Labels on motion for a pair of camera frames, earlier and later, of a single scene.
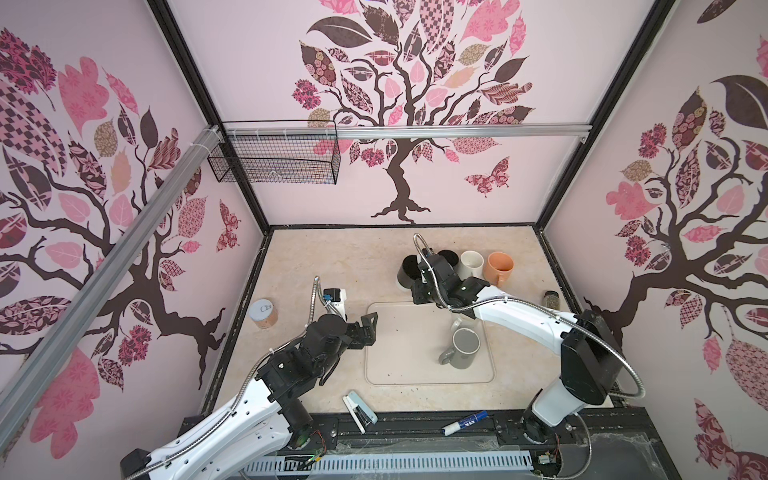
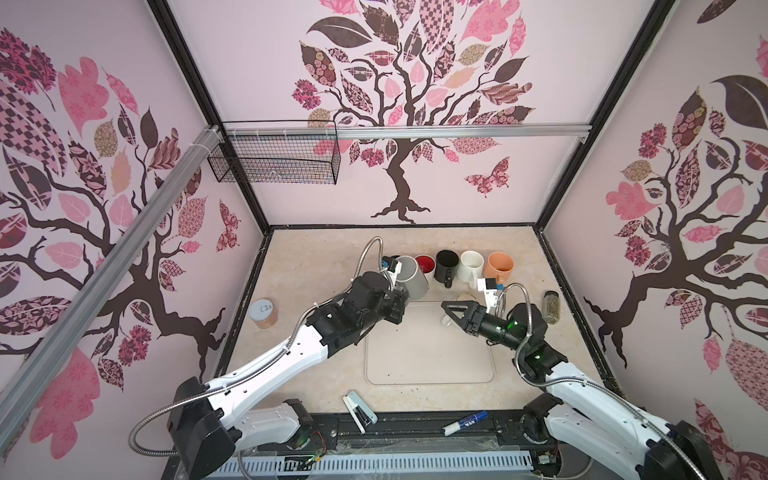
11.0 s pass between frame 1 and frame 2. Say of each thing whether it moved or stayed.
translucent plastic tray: stayed
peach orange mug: stayed
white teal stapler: stayed
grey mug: moved
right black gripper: moved
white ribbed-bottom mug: stayed
